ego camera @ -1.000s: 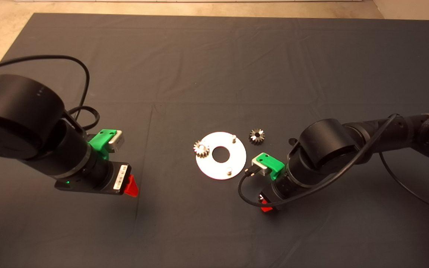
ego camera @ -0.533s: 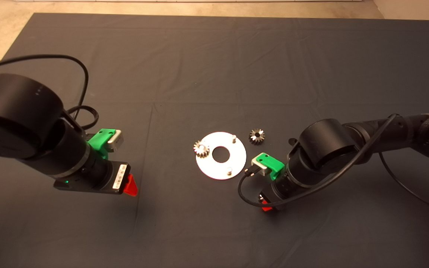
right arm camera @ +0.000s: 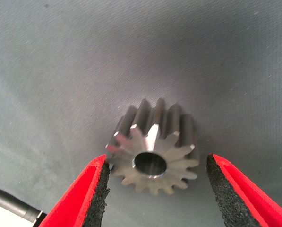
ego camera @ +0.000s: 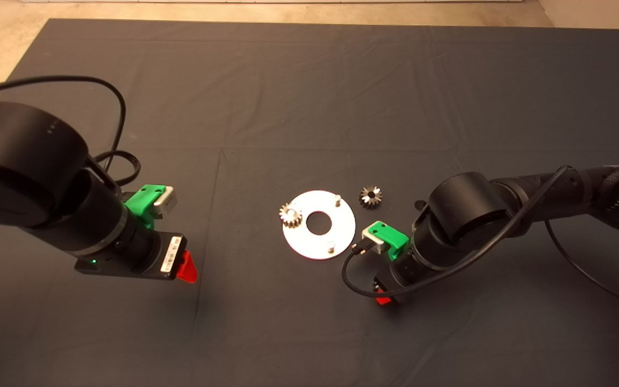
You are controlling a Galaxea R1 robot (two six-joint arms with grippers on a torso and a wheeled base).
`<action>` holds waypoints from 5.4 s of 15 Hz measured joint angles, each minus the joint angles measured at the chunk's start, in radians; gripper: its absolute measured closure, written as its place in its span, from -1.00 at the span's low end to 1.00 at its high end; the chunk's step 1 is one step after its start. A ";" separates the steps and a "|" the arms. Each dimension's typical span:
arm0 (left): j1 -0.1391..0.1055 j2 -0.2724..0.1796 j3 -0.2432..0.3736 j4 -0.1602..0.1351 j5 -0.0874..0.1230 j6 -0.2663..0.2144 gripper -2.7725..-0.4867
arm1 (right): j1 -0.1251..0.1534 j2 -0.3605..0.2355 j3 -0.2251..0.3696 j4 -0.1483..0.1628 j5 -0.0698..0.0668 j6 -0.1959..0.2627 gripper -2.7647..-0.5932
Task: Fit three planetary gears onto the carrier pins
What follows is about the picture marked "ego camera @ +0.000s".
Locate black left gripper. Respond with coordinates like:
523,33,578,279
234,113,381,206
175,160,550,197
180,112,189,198
75,226,199,284

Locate black left camera cable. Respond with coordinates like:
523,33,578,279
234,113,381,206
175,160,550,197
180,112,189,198
0,75,142,186

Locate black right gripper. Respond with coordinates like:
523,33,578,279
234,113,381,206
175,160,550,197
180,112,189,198
375,253,431,306

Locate green left camera mount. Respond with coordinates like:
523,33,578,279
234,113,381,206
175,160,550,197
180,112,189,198
125,184,166,229

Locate silver right camera box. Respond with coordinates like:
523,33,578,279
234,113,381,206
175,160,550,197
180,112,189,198
361,226,388,254

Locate round metal carrier plate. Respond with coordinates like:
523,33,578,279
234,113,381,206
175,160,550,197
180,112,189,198
283,190,356,261

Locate black camera cable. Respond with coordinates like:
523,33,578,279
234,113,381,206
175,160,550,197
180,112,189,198
341,164,619,313
0,75,142,186

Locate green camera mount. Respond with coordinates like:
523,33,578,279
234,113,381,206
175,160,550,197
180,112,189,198
368,220,410,261
125,184,166,229

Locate black right camera cable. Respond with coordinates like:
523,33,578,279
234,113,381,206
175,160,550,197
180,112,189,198
341,164,619,313

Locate silver left camera box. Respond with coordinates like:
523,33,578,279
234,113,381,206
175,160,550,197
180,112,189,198
152,186,177,220

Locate green right camera mount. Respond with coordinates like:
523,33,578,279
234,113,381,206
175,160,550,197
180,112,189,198
368,220,410,261

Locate silver camera box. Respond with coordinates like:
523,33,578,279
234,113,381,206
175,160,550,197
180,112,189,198
152,186,177,220
361,226,388,254

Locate dark grey table cloth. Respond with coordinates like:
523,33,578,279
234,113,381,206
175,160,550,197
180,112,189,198
0,19,619,387

